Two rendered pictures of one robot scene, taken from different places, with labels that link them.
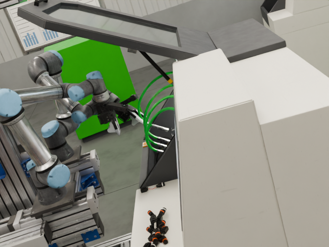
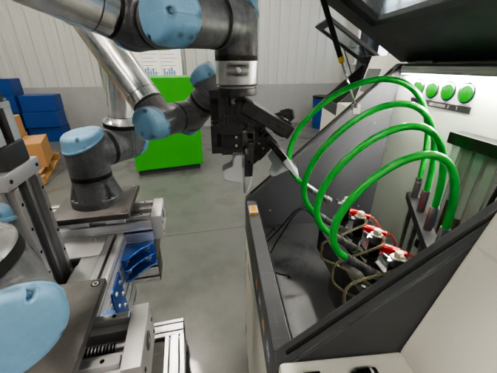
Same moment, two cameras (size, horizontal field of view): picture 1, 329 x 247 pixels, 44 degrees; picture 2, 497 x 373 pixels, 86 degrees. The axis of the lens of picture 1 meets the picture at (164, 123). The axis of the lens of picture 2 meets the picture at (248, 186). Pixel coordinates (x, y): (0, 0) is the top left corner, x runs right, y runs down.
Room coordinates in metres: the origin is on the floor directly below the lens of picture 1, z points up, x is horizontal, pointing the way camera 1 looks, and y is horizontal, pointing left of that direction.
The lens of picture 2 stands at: (1.56, 0.35, 1.44)
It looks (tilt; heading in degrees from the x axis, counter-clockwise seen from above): 24 degrees down; 348
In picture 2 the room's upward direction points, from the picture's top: straight up
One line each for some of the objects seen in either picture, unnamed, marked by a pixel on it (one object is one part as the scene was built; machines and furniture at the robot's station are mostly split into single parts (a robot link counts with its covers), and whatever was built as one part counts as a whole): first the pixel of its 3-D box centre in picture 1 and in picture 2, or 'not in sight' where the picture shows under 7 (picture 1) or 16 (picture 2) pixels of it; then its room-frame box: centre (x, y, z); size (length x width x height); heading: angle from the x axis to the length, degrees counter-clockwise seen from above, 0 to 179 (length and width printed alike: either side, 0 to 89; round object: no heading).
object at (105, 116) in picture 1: (105, 111); (233, 121); (2.07, 0.27, 1.35); 0.09 x 0.08 x 0.12; 84
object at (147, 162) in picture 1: (148, 172); (261, 269); (2.18, 0.18, 0.87); 0.62 x 0.04 x 0.16; 174
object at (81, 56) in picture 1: (93, 83); (163, 122); (5.81, 0.78, 0.65); 0.95 x 0.86 x 1.30; 99
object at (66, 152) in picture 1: (59, 150); (95, 186); (2.42, 0.68, 1.09); 0.15 x 0.15 x 0.10
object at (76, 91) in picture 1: (79, 90); (179, 19); (2.02, 0.36, 1.50); 0.11 x 0.11 x 0.08; 38
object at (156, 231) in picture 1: (154, 226); not in sight; (1.43, 0.17, 1.01); 0.23 x 0.11 x 0.06; 174
